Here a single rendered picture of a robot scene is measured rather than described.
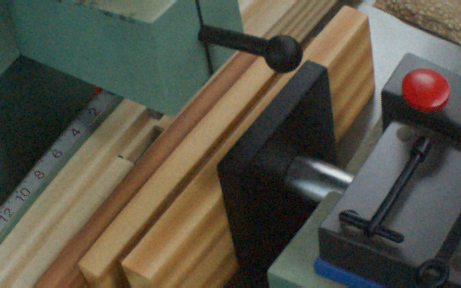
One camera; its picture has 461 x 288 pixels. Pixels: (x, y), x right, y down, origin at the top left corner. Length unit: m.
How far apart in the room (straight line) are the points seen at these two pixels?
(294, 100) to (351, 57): 0.09
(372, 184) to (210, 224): 0.10
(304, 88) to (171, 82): 0.07
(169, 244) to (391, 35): 0.28
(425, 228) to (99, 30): 0.20
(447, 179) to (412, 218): 0.03
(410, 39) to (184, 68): 0.25
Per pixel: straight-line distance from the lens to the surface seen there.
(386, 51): 0.68
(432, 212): 0.45
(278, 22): 0.65
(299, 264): 0.49
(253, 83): 0.58
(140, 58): 0.49
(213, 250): 0.53
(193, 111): 0.59
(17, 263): 0.54
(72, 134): 0.58
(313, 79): 0.52
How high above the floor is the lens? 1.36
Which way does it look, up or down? 47 degrees down
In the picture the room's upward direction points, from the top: 11 degrees counter-clockwise
